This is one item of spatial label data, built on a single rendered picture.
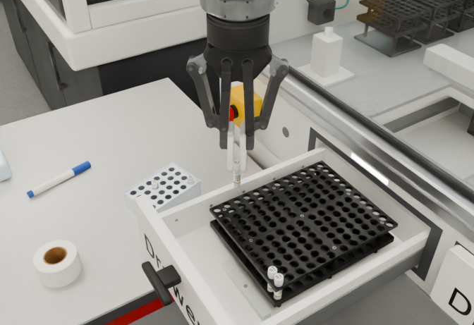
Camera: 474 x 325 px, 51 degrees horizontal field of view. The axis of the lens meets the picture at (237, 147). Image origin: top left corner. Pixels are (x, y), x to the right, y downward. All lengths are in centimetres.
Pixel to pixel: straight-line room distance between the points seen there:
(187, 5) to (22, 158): 60
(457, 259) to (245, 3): 43
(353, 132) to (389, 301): 30
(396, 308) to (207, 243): 34
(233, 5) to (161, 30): 88
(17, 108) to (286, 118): 210
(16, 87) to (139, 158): 203
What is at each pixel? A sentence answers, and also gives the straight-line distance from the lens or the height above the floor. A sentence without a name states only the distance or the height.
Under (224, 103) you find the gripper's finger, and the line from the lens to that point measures 65.
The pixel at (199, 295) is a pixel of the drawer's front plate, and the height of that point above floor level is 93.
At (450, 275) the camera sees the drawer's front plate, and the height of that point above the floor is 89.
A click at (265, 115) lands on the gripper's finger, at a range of 66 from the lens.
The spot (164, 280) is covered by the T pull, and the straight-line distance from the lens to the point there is 67.
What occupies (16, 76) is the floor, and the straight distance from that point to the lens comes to 320.
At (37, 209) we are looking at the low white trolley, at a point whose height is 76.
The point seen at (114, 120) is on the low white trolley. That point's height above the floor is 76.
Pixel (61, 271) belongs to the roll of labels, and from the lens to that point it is 87.
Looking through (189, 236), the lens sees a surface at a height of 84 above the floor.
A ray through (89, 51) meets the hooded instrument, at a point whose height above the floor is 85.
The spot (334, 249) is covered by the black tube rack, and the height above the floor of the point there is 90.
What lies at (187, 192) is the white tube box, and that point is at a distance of 96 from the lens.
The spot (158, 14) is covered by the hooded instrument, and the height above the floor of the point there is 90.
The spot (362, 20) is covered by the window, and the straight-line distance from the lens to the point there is 76.
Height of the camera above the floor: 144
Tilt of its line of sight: 38 degrees down
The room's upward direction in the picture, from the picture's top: straight up
